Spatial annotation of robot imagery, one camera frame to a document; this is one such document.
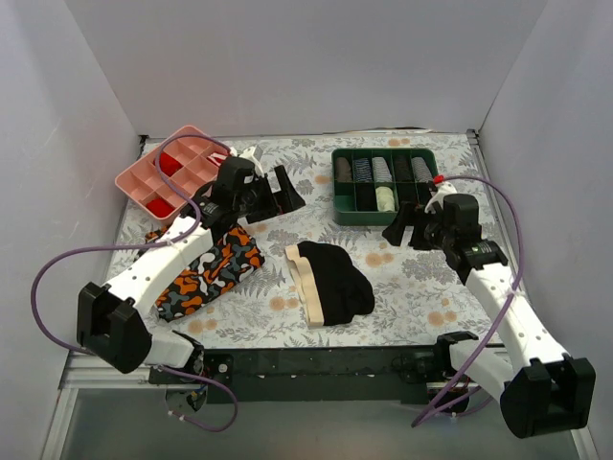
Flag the grey brown rolled socks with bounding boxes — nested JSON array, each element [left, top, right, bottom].
[[334, 157, 352, 183]]

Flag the black underwear beige waistband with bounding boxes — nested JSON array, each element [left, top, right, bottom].
[[284, 241, 375, 328]]

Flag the black rolled socks front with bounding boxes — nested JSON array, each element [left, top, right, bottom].
[[355, 183, 377, 212]]

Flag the green compartment tray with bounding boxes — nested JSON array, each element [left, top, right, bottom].
[[331, 148, 438, 226]]

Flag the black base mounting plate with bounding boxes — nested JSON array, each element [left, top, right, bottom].
[[148, 347, 485, 413]]

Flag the black rolled socks back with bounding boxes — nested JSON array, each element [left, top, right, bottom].
[[393, 155, 413, 182]]

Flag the orange camouflage patterned garment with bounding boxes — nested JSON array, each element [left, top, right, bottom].
[[155, 224, 265, 322]]

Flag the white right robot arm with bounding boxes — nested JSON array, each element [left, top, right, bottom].
[[383, 193, 596, 438]]

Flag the grey white rolled socks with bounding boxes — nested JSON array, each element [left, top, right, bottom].
[[372, 156, 393, 183]]

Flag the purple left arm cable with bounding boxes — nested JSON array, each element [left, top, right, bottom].
[[31, 136, 240, 432]]

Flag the red rolled garment front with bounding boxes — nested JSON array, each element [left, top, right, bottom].
[[145, 197, 175, 219]]

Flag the floral fern table mat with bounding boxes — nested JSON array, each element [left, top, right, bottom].
[[174, 132, 504, 348]]

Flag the black rolled socks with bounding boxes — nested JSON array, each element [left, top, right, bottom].
[[393, 155, 413, 182], [355, 183, 377, 212]]

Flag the pink compartment tray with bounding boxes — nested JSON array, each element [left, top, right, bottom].
[[115, 126, 231, 224]]

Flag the cream rolled socks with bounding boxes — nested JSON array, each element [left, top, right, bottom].
[[375, 186, 396, 212]]

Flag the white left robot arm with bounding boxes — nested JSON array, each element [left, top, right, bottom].
[[77, 157, 306, 383]]

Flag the white patterned rolled socks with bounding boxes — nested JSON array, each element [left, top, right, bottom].
[[411, 157, 433, 183]]

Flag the aluminium frame rail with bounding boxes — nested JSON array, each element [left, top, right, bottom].
[[41, 354, 600, 459]]

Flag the blue striped rolled socks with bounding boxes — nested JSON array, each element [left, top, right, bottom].
[[352, 157, 374, 182]]

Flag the red rolled garment back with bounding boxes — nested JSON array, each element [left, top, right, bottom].
[[158, 151, 183, 176]]

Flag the red white rolled garment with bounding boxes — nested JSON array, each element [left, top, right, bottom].
[[206, 151, 232, 168]]

